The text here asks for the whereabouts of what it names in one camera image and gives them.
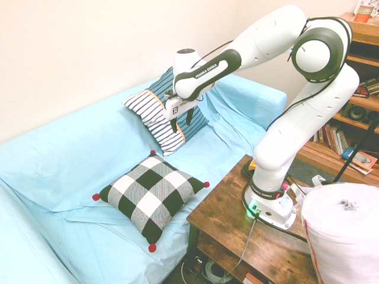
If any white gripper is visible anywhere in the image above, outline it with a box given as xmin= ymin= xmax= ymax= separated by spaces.
xmin=162 ymin=97 xmax=200 ymax=133

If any blue white striped pillow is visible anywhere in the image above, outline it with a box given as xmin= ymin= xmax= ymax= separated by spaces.
xmin=123 ymin=66 xmax=210 ymax=157

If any black white checkered pillow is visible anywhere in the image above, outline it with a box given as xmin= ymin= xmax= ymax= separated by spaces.
xmin=91 ymin=150 xmax=211 ymax=253

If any light blue covered sofa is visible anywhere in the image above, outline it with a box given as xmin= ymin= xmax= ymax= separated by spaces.
xmin=0 ymin=73 xmax=288 ymax=284

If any wooden bookshelf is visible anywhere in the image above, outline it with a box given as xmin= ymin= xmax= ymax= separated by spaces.
xmin=296 ymin=11 xmax=379 ymax=185

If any row of upright books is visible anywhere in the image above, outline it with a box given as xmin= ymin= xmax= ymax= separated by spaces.
xmin=310 ymin=122 xmax=351 ymax=155

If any rustic wooden table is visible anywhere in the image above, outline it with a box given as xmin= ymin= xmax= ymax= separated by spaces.
xmin=186 ymin=153 xmax=326 ymax=284

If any black speaker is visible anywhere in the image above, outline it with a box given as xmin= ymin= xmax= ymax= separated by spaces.
xmin=342 ymin=103 xmax=371 ymax=122

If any orange cover book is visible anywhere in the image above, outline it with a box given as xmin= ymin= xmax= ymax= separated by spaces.
xmin=350 ymin=151 xmax=379 ymax=172

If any stack of flat books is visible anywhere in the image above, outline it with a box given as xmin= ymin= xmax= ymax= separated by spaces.
xmin=352 ymin=76 xmax=379 ymax=100

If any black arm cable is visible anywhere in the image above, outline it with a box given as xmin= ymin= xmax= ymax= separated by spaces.
xmin=189 ymin=16 xmax=354 ymax=131

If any white flat ribbon cable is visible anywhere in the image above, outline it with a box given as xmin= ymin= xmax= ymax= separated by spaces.
xmin=291 ymin=174 xmax=327 ymax=208

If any coiled grey cable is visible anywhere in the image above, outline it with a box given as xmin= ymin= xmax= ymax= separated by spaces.
xmin=204 ymin=259 xmax=237 ymax=284

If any black base cable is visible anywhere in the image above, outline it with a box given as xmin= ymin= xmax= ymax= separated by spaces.
xmin=241 ymin=162 xmax=309 ymax=243

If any black camera stand pole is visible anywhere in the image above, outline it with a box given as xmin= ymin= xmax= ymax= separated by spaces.
xmin=332 ymin=115 xmax=379 ymax=183

